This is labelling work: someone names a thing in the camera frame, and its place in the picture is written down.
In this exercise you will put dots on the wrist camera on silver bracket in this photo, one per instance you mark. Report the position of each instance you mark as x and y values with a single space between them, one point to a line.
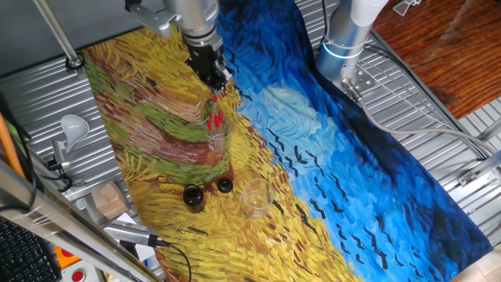
152 21

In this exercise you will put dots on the orange box with red button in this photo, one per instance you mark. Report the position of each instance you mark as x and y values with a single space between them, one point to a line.
64 258

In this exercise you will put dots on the small cardboard box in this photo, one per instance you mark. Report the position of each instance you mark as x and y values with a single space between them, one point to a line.
111 209

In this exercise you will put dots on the metal tripod pole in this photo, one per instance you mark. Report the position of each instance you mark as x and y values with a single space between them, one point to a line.
55 29

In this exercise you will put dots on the clear plastic beaker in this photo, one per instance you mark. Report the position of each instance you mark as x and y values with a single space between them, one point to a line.
256 207

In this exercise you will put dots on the grey box with red button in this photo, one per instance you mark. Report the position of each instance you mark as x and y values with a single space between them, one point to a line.
78 276

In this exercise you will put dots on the black keyboard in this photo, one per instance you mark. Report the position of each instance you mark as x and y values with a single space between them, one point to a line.
19 258

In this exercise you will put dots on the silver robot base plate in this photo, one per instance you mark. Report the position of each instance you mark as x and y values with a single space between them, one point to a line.
364 80

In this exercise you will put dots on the clear glass dropper beaker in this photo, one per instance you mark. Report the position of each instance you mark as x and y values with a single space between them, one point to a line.
219 145

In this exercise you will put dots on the aluminium frame bar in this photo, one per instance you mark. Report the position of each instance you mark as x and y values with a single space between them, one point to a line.
58 217

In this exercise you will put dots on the red bulb glass dropper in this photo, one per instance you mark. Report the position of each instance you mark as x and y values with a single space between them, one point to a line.
210 126
212 116
220 116
217 121
215 100

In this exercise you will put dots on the clear plastic stand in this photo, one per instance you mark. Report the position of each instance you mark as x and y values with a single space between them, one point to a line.
403 8

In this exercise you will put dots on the small wooden block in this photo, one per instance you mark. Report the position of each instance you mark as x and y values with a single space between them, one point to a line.
110 190

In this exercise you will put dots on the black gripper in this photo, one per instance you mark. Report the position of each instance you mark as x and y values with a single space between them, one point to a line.
203 55

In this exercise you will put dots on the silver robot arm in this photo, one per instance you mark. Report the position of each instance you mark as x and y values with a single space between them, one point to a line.
192 15

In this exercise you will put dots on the brown glass bottle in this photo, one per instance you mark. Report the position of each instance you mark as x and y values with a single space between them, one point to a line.
193 199

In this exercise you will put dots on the silver depth camera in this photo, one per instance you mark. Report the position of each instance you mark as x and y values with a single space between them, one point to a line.
129 233

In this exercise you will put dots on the orange pipe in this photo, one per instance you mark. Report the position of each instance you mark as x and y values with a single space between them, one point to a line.
9 152

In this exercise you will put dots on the dark brown bottle cap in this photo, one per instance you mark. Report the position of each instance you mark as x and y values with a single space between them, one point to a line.
225 186

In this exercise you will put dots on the white plastic funnel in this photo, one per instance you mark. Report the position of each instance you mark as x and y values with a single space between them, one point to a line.
74 127

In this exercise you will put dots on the Van Gogh painting print cloth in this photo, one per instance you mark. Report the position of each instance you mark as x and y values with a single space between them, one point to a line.
313 176

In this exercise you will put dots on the metal table bracket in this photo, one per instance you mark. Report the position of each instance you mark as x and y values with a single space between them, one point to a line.
467 178

